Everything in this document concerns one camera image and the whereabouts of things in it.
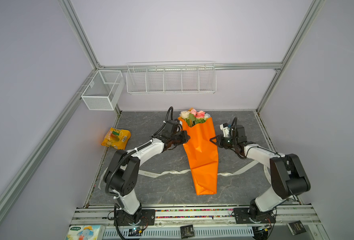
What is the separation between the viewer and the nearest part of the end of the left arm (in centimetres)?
69

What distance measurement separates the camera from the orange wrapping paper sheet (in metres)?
0.77

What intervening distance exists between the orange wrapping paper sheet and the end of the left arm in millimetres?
36

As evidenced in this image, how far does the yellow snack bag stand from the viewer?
991 mm

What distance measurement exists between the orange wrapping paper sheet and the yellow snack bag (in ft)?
1.33
